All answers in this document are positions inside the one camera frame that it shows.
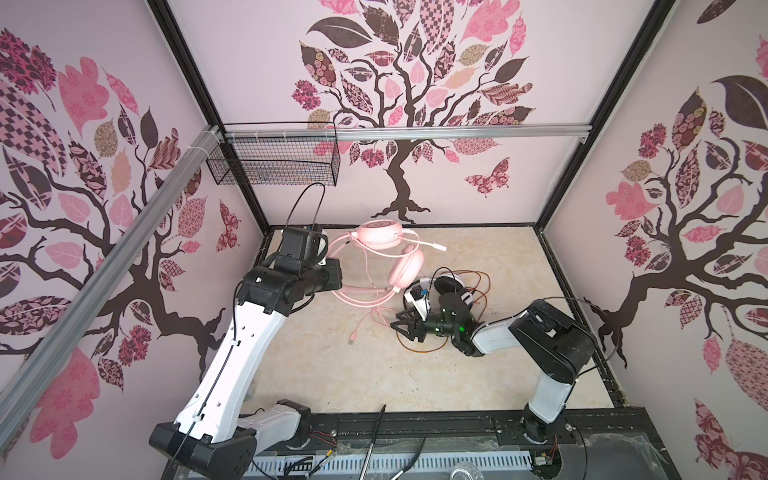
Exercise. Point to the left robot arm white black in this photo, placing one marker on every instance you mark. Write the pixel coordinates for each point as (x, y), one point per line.
(210, 436)

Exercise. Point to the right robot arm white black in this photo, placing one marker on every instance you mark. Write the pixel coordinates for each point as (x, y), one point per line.
(558, 345)

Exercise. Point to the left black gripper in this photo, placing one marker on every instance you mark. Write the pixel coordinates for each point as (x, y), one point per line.
(334, 280)

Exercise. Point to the aluminium rail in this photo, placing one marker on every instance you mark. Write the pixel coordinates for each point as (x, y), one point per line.
(29, 383)
(420, 132)

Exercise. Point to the white black headphones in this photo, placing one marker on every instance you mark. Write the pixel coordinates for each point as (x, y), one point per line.
(443, 284)

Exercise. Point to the white slotted cable duct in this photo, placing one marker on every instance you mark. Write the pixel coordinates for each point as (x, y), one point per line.
(384, 466)

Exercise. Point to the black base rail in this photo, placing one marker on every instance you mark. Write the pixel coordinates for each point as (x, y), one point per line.
(617, 443)

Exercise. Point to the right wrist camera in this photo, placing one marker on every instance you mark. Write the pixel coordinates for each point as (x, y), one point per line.
(416, 298)

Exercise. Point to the black wire basket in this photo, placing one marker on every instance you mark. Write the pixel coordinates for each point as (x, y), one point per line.
(277, 154)

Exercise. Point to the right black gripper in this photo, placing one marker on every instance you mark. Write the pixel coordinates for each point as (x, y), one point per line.
(415, 325)

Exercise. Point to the left aluminium rail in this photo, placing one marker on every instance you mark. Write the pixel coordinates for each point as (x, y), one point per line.
(29, 383)

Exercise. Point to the back aluminium rail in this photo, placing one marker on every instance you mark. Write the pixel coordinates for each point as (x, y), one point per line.
(420, 132)

